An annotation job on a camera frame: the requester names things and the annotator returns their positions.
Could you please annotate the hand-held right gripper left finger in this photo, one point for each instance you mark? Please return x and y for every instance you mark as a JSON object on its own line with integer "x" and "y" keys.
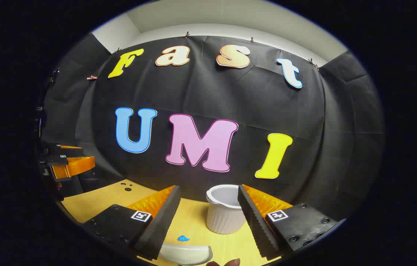
{"x": 158, "y": 225}

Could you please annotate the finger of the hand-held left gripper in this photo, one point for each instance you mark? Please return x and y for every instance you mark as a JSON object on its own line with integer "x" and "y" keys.
{"x": 77, "y": 166}
{"x": 70, "y": 151}

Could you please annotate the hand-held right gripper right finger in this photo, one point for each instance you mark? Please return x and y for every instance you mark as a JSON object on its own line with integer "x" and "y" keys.
{"x": 256, "y": 225}

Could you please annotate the blue paper ball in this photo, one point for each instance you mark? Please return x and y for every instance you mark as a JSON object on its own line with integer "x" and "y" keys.
{"x": 183, "y": 238}

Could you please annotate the white ribbed garbage bin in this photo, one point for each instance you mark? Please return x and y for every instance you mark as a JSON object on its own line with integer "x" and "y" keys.
{"x": 223, "y": 218}

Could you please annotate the grey plastic dustpan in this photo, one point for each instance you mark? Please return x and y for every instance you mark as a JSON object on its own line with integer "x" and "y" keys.
{"x": 186, "y": 254}

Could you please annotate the black backdrop cloth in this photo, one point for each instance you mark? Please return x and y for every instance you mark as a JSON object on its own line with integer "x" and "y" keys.
{"x": 230, "y": 92}

